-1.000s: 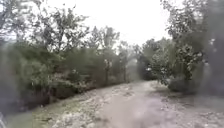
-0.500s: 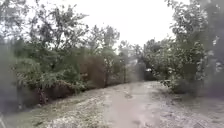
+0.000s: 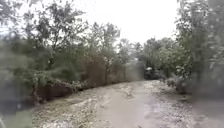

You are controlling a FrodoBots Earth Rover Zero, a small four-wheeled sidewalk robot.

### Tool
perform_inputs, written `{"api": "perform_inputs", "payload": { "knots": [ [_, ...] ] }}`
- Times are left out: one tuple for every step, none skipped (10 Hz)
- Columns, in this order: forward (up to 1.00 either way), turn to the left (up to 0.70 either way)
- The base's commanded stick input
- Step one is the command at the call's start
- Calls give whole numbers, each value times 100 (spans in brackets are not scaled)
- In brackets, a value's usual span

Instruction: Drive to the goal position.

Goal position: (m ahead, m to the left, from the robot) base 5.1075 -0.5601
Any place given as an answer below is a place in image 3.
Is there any pale dirt gravel path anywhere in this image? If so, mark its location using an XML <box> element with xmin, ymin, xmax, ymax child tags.
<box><xmin>29</xmin><ymin>79</ymin><xmax>224</xmax><ymax>128</ymax></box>

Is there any row of green trees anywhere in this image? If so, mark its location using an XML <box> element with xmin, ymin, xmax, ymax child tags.
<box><xmin>0</xmin><ymin>0</ymin><xmax>143</xmax><ymax>111</ymax></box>
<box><xmin>141</xmin><ymin>0</ymin><xmax>224</xmax><ymax>101</ymax></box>

